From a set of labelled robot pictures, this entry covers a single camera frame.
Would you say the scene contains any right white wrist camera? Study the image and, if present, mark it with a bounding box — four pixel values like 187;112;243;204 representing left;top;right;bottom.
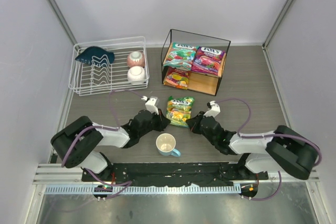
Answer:
204;101;220;118

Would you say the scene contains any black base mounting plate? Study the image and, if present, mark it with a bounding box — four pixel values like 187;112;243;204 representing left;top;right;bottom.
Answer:
98;162;268;187

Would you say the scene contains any black wood two-tier shelf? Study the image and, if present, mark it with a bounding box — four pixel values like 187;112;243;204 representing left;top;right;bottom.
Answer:
161;29;231;96

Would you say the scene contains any orange fruits candy bag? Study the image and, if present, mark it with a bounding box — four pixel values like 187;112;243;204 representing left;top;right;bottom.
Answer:
163;67;190;90

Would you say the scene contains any white ceramic bowl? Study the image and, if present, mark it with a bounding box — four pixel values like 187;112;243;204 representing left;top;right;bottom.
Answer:
127;66;145;84

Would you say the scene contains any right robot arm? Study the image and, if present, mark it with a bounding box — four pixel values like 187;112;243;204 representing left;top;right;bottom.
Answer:
186;112;322;180

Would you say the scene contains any white slotted cable duct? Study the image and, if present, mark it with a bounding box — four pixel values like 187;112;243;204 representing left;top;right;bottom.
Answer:
45;184;241;195

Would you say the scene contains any purple berries candy bag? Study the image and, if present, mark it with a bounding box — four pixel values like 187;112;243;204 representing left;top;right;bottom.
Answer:
191;46;226;76

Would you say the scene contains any white wire dish rack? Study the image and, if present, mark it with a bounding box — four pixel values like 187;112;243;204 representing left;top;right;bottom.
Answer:
68;36;150;96

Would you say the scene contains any dark blue plate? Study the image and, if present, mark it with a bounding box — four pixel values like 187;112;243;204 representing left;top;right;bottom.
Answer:
75;46;115;67

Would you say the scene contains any light blue mug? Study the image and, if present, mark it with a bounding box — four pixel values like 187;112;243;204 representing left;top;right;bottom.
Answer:
155;133;181;157

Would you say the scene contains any pink ceramic bowl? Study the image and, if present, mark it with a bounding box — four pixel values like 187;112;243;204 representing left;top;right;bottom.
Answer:
127;51;145;68

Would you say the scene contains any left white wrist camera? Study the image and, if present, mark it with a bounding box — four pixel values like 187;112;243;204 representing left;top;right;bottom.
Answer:
141;96;159;114

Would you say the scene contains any teal mint candy bag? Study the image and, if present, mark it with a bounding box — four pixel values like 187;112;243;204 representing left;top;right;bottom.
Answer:
163;42;198;71

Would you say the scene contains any green spring tea candy bag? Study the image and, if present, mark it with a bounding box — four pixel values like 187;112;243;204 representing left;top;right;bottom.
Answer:
166;96;195;127

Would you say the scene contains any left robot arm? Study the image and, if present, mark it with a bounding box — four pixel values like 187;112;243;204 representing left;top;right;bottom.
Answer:
50;110;170;180

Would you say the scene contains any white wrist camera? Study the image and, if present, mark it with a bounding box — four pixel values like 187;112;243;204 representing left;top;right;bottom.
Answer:
204;101;220;118
141;96;159;114

